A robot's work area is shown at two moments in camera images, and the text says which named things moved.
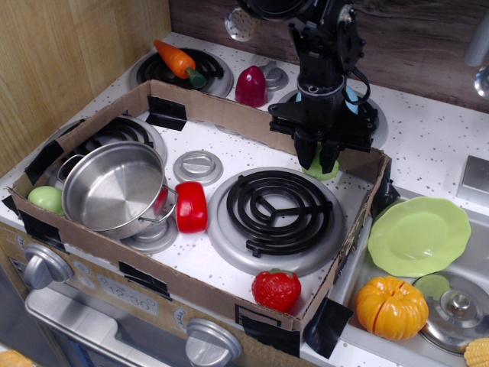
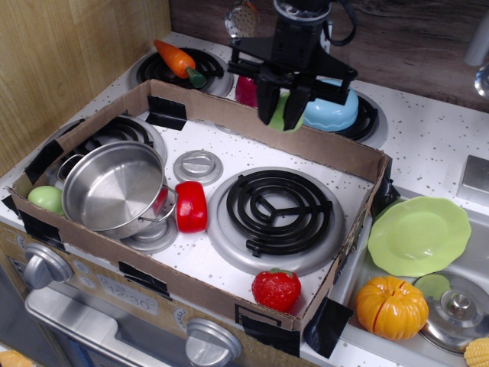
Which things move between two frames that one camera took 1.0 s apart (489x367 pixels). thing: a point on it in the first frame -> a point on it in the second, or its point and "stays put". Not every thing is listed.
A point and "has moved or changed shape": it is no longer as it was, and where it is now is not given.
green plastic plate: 418,237 stays put
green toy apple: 47,197 stays put
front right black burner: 277,218 stays put
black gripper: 322,110 -> 292,56
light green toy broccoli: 315,170 has moved or changed shape
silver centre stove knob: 198,166 stays put
